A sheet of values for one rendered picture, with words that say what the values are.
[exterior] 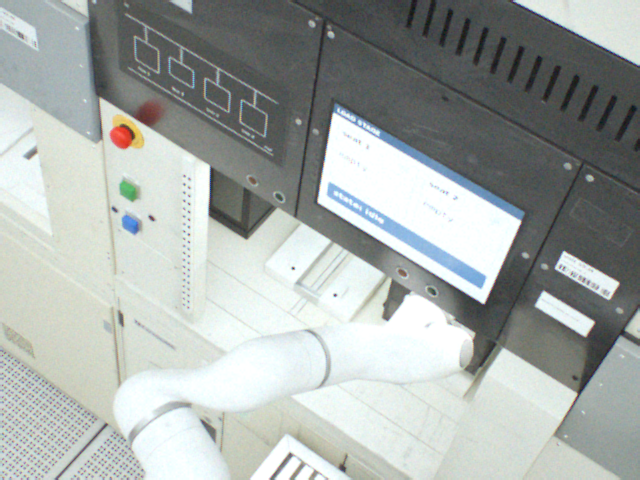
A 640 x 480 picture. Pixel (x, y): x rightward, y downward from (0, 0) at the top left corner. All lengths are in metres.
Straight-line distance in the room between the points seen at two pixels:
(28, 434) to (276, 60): 1.80
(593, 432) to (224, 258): 0.93
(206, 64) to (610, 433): 0.76
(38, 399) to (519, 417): 1.76
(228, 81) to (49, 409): 1.69
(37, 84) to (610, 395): 1.05
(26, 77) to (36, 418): 1.35
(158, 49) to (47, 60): 0.28
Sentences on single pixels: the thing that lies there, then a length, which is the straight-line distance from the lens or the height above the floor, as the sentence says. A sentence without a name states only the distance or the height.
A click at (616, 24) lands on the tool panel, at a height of 1.99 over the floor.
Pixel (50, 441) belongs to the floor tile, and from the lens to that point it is 2.92.
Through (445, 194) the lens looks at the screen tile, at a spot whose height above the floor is 1.63.
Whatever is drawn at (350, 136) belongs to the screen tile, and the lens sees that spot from 1.35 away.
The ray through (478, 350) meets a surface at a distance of 1.91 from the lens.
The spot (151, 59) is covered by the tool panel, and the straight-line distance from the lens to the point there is 1.54.
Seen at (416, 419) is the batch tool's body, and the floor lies 0.87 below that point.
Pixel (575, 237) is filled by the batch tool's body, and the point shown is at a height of 1.69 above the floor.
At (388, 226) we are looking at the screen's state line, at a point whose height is 1.51.
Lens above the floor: 2.64
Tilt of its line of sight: 53 degrees down
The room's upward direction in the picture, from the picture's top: 10 degrees clockwise
